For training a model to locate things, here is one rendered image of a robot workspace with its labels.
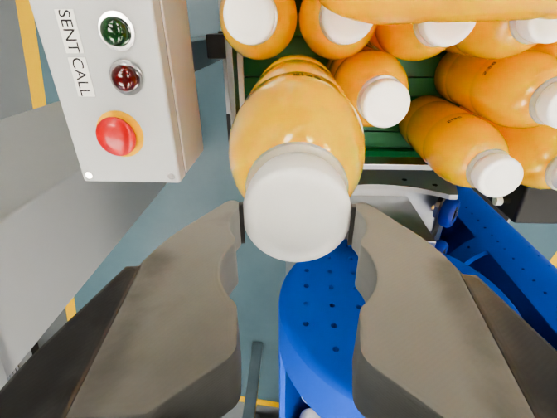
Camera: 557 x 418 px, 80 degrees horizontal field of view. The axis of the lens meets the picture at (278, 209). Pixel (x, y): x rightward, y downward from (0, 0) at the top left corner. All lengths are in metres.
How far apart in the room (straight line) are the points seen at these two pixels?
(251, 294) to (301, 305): 1.53
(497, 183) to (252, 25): 0.25
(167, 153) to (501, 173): 0.31
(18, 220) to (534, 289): 1.05
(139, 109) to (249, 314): 1.79
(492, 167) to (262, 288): 1.64
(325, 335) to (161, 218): 1.45
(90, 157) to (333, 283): 0.31
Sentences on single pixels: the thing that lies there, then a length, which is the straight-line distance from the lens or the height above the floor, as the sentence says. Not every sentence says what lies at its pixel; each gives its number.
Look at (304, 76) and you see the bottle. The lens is 0.18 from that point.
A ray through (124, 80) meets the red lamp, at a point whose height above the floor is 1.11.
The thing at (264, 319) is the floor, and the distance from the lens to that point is 2.07.
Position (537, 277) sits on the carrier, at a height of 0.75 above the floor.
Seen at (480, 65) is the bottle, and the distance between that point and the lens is 0.44.
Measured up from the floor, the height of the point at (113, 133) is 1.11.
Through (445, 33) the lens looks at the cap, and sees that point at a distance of 0.31.
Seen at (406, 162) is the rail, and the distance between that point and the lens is 0.48.
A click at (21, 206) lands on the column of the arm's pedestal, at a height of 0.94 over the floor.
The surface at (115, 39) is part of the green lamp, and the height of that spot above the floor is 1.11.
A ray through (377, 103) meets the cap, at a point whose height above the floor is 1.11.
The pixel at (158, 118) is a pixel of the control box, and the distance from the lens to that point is 0.33.
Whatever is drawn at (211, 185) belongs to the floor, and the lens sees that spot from 1.59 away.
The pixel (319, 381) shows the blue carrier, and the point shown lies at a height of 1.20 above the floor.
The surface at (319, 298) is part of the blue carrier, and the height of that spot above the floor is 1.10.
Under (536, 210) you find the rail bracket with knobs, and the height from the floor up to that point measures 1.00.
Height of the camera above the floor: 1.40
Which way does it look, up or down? 61 degrees down
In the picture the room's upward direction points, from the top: 174 degrees counter-clockwise
